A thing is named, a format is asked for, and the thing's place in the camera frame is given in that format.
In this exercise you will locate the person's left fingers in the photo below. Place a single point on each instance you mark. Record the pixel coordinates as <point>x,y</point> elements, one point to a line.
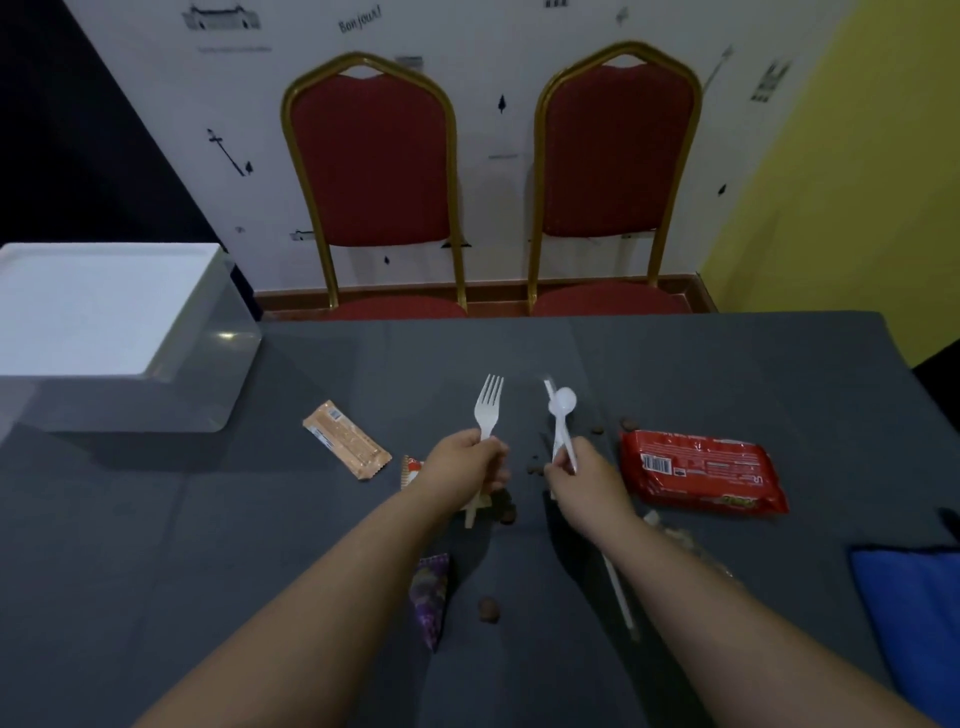
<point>499,465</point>

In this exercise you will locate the white plastic straw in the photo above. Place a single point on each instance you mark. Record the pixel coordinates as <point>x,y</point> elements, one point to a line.
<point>619,596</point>

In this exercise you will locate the orange snack packet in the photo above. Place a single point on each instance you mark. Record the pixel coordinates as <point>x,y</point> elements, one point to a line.
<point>346,439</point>

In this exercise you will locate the clear plastic wrapper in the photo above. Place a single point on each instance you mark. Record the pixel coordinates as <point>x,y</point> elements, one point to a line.
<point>686,540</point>

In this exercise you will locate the person's left hand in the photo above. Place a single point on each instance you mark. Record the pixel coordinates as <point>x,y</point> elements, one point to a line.
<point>459,469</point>

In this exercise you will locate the purple snack packet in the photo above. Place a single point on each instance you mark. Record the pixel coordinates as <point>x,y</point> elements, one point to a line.
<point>430,596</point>

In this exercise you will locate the grey tablecloth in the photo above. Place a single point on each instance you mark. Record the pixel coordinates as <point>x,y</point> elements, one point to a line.
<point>225,510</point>

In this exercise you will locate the person's left forearm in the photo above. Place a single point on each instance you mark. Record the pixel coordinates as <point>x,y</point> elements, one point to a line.
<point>322,607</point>

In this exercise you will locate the clear plastic storage box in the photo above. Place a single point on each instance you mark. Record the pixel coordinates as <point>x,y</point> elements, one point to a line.
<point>210,360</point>

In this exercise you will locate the red chair with gold frame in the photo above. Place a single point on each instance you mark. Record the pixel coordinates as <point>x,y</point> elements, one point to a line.
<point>615,150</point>
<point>373,165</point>

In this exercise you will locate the white plastic knife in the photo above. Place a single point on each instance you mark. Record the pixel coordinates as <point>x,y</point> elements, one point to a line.
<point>553,427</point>

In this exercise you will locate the small red white packet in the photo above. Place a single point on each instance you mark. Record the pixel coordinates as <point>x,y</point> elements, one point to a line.
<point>410,471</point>

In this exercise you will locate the white plastic spoon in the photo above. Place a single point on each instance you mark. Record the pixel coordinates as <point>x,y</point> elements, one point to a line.
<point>563,409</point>

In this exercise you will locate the black object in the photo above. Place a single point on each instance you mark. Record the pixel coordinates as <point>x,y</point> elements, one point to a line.
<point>949,519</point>

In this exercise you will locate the person's right hand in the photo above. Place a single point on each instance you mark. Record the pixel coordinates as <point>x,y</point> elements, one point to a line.
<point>592,484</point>

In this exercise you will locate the person's right fingers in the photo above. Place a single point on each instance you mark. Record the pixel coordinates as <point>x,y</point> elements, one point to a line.
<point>561,471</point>

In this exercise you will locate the large red snack packet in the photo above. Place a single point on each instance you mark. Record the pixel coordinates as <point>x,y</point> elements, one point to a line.
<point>701,474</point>

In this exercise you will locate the white storage box lid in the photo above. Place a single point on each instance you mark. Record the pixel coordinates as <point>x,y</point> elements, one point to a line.
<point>97,307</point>

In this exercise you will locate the blue cloth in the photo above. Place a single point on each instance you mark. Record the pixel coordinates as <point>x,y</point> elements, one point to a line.
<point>911,622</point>

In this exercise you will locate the person's right forearm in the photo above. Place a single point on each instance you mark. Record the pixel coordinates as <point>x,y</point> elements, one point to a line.
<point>720,630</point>

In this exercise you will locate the small wooden utensil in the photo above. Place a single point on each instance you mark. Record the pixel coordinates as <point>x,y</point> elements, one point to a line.
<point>474,514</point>

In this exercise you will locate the white plastic fork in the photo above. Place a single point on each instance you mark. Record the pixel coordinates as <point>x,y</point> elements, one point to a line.
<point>489,405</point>

